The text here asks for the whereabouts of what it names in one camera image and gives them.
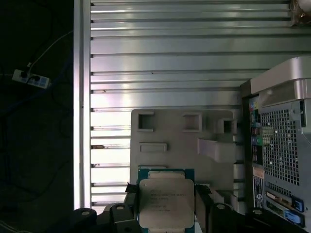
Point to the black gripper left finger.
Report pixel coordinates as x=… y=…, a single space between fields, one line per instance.
x=121 y=218

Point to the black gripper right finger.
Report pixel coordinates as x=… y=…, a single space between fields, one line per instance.
x=218 y=218

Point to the silver CPU with green edge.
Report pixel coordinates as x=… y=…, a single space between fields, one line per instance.
x=166 y=204

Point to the blue case latch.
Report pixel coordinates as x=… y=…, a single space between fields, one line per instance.
x=299 y=211

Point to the grey plastic parts rack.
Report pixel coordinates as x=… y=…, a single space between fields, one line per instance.
x=170 y=145

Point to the open black PC case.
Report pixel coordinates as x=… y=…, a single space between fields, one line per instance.
x=279 y=145

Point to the white power strip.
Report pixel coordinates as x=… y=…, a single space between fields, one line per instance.
x=31 y=78

